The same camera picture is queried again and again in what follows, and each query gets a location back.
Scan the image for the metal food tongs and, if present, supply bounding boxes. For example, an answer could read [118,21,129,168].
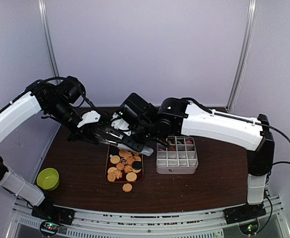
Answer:
[94,127,154,156]

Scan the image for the white divided cookie tin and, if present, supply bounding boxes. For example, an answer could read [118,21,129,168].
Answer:
[156,136,199,175]

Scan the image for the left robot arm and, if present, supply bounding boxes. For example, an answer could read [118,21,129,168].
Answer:
[0,76,101,220]

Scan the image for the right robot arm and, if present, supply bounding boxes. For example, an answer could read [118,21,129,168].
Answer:
[117,93,275,219]

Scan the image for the black sandwich cookie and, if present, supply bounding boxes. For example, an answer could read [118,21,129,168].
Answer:
[132,161,143,174]

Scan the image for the red cookie tray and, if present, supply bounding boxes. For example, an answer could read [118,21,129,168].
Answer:
[105,145,144,183]

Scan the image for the round tan biscuit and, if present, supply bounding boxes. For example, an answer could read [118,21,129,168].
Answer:
[126,172,137,182]

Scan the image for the scalloped cookie on table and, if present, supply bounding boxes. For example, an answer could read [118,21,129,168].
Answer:
[122,183,133,192]

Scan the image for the green plastic bowl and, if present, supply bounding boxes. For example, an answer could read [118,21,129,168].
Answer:
[36,168,60,191]

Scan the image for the right aluminium frame post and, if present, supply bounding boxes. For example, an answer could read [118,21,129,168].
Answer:
[226,0,258,113]

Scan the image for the aluminium frame post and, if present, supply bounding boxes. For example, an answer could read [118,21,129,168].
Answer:
[226,0,258,113]
[38,0,61,85]

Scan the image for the aluminium front rail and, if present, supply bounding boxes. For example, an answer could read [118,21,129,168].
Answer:
[10,195,285,238]

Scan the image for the left aluminium frame post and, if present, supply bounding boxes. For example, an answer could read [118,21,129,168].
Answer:
[38,0,61,85]

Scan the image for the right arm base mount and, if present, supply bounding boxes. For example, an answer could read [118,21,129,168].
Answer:
[223,203,267,225]

